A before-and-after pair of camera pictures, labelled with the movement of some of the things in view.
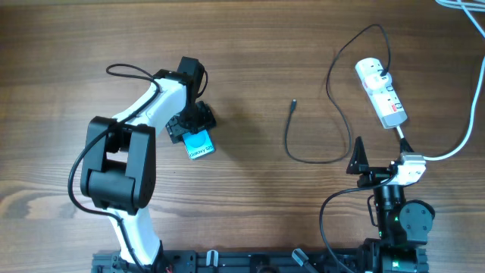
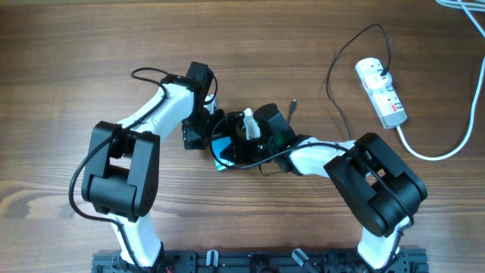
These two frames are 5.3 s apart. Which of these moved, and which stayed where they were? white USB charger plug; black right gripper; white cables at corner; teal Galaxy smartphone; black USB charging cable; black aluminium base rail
Moved: black right gripper; teal Galaxy smartphone
Stayed: black aluminium base rail; white USB charger plug; black USB charging cable; white cables at corner
